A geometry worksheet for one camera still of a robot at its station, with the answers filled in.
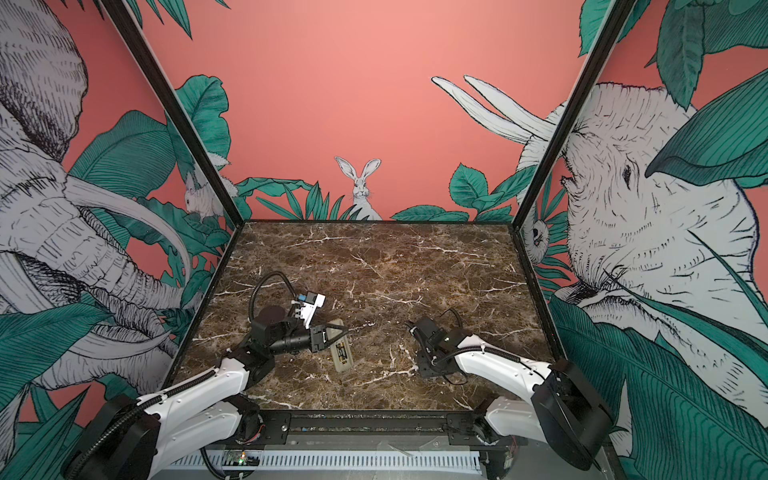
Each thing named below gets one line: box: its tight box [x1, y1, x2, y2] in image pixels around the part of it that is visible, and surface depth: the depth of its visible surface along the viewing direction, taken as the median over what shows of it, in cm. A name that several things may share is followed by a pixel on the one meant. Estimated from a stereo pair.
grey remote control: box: [326, 319, 353, 372], surface depth 76 cm
